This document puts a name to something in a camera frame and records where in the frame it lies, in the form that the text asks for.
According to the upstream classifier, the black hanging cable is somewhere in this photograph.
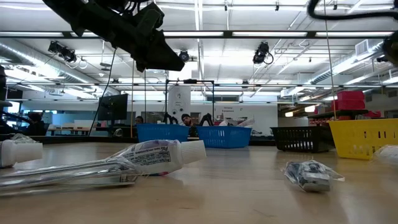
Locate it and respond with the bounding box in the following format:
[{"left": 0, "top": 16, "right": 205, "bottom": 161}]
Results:
[{"left": 88, "top": 48, "right": 118, "bottom": 138}]

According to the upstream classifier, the black hanging camera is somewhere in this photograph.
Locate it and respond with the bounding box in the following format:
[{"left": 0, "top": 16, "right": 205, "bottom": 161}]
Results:
[
  {"left": 47, "top": 40, "right": 78, "bottom": 63},
  {"left": 252, "top": 41, "right": 274, "bottom": 66}
]

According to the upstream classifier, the white plastic wrapped item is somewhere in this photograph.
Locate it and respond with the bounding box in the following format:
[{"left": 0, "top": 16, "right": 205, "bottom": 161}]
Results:
[{"left": 217, "top": 117, "right": 256, "bottom": 127}]

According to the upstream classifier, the white toothpaste tube red end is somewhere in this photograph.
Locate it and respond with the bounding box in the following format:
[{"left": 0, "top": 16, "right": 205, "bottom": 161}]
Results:
[{"left": 0, "top": 139, "right": 44, "bottom": 169}]

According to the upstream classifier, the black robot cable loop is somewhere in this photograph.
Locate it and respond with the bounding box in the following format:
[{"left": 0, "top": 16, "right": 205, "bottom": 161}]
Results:
[{"left": 307, "top": 0, "right": 398, "bottom": 21}]

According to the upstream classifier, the blue plastic basket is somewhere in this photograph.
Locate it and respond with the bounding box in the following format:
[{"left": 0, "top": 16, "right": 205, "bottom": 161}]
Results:
[
  {"left": 136, "top": 123, "right": 190, "bottom": 143},
  {"left": 195, "top": 125, "right": 252, "bottom": 149}
]

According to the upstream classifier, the slim clear packet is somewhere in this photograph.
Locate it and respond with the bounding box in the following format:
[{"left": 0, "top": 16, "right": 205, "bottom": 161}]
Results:
[{"left": 0, "top": 157, "right": 139, "bottom": 195}]

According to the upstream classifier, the white blue toothpaste tube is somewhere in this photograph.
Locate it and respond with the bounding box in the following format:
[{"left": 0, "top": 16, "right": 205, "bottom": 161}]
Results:
[{"left": 107, "top": 139, "right": 207, "bottom": 177}]

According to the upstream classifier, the yellow plastic basket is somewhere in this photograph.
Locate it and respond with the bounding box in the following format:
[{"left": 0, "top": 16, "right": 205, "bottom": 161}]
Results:
[{"left": 328, "top": 118, "right": 398, "bottom": 161}]

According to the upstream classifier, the white square pillar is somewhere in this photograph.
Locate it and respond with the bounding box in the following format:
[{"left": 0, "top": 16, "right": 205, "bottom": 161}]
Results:
[{"left": 167, "top": 70, "right": 192, "bottom": 125}]

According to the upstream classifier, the silver ventilation duct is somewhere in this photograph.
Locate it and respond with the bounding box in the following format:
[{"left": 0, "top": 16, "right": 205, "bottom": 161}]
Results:
[
  {"left": 310, "top": 42, "right": 386, "bottom": 85},
  {"left": 0, "top": 40, "right": 94, "bottom": 86}
]

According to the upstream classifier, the red plastic bin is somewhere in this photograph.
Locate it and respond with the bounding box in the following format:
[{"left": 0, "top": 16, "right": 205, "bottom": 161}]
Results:
[
  {"left": 331, "top": 99, "right": 366, "bottom": 111},
  {"left": 337, "top": 90, "right": 365, "bottom": 101}
]

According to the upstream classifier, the black plastic basket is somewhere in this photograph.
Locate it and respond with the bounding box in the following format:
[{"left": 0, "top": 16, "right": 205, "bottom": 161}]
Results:
[{"left": 269, "top": 125, "right": 336, "bottom": 154}]

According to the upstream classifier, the black background rig frame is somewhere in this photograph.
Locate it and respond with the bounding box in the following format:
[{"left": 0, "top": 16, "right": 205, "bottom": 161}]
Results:
[{"left": 164, "top": 78, "right": 216, "bottom": 125}]

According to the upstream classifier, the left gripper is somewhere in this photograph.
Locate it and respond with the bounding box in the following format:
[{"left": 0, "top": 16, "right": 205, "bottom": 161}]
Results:
[{"left": 71, "top": 0, "right": 186, "bottom": 73}]

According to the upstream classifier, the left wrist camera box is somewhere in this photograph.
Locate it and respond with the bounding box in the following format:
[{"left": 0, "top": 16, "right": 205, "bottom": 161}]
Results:
[{"left": 133, "top": 2, "right": 165, "bottom": 32}]

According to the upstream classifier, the thin hanging cable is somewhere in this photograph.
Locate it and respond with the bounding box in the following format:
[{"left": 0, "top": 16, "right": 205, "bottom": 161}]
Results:
[{"left": 322, "top": 0, "right": 338, "bottom": 121}]

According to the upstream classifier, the dark grey packet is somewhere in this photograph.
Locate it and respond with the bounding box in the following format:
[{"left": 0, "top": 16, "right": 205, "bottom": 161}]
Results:
[{"left": 282, "top": 159, "right": 345, "bottom": 193}]

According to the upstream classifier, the black monitor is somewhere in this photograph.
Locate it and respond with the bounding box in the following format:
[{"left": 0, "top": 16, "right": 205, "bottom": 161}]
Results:
[{"left": 97, "top": 93, "right": 129, "bottom": 122}]

